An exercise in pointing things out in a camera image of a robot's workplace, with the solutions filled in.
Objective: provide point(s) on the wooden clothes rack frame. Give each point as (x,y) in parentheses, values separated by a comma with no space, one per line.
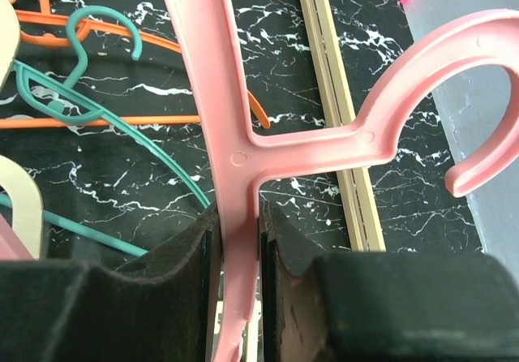
(361,214)

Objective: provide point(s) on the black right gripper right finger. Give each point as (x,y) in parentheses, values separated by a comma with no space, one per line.
(320,305)

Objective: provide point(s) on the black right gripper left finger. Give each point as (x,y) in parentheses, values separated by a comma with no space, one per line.
(159,307)

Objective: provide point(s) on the orange thin hanger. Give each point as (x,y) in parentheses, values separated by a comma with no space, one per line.
(45,16)

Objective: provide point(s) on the pink plastic hanger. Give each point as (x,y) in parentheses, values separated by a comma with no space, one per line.
(241,161)

